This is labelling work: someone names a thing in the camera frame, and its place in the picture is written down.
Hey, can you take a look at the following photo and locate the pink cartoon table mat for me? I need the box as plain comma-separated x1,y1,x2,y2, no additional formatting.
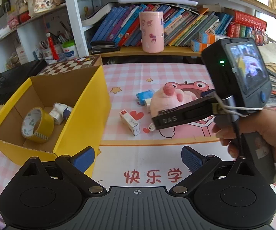
0,63,276,221

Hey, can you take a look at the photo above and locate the white shelf unit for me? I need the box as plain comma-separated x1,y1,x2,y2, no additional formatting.
0,0,93,73

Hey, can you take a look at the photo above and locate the small white red box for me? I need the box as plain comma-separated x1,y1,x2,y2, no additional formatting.
119,110,140,136

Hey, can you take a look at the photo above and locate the blue eraser toy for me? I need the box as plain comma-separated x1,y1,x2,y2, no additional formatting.
136,90,154,105

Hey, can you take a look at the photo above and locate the wooden chess board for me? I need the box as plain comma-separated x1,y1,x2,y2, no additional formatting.
38,56,103,76

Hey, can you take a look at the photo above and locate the row of books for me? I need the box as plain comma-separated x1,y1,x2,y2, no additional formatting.
90,3,235,47

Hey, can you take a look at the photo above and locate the black stapler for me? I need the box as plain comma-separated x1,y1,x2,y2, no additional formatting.
89,40,120,55

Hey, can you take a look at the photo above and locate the black keyboard piano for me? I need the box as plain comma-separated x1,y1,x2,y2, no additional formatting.
0,60,47,110

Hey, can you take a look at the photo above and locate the white charger cube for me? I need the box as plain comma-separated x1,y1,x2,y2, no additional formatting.
144,98,152,113

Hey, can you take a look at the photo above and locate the right hand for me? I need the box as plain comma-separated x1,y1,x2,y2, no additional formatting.
212,105,276,159

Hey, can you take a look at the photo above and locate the yellow cardboard box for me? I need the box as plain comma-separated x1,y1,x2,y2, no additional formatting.
0,66,111,165

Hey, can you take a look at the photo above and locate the orange white medicine box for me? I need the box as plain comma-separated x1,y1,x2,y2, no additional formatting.
198,32,228,44
191,40,210,52

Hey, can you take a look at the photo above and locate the yellow tape roll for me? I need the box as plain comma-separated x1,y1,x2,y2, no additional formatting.
21,107,54,143

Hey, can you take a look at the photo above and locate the pink plush pig toy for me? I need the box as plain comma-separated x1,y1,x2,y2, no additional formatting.
150,83,197,117

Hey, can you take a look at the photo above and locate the orange white medicine box lower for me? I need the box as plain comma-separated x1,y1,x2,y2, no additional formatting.
191,40,210,52

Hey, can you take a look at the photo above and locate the orange white medicine box upper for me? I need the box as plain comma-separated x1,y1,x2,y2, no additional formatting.
198,32,228,44

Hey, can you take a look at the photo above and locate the red dictionary book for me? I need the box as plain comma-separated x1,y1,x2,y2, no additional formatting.
230,10,267,31

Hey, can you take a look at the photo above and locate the pink cylindrical canister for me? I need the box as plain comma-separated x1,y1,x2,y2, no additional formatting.
139,11,164,53

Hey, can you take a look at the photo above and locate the white spray bottle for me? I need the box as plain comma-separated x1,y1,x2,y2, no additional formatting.
49,103,73,125

